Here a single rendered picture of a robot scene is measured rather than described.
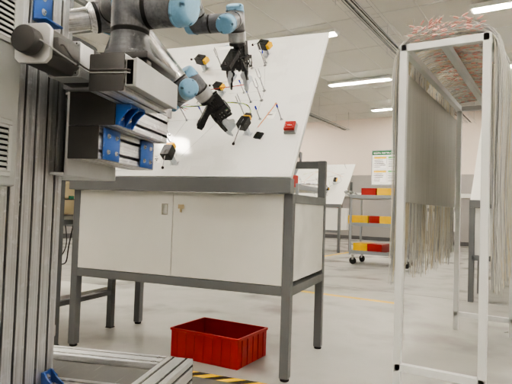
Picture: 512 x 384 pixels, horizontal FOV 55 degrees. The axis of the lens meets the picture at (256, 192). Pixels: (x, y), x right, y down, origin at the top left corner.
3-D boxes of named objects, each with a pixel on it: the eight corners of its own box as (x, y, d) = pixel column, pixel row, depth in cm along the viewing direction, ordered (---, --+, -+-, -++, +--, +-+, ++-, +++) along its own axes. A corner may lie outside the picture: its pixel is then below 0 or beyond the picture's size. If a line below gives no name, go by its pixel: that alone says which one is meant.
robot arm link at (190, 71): (172, 78, 203) (185, 64, 206) (188, 97, 209) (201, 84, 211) (180, 77, 197) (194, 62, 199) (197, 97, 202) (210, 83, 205)
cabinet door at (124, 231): (169, 276, 231) (173, 192, 232) (77, 267, 251) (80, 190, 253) (171, 275, 233) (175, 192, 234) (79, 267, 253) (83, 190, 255)
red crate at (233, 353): (237, 371, 221) (238, 339, 222) (168, 356, 240) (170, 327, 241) (267, 355, 246) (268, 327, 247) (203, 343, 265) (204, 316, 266)
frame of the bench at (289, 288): (287, 382, 208) (292, 193, 211) (67, 346, 252) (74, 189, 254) (321, 347, 264) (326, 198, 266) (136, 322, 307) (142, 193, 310)
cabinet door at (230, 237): (280, 286, 210) (283, 193, 212) (169, 276, 230) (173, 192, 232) (282, 286, 213) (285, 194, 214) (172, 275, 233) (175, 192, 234)
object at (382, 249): (417, 266, 697) (419, 190, 701) (409, 269, 653) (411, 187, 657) (350, 260, 746) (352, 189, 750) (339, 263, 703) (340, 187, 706)
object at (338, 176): (338, 253, 874) (341, 160, 880) (280, 248, 936) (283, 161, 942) (353, 251, 936) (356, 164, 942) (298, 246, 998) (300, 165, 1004)
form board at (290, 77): (72, 177, 253) (71, 175, 252) (145, 53, 311) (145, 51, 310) (292, 179, 209) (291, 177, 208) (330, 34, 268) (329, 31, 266)
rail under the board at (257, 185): (289, 193, 207) (290, 177, 207) (68, 189, 251) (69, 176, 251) (294, 193, 212) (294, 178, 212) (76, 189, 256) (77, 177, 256)
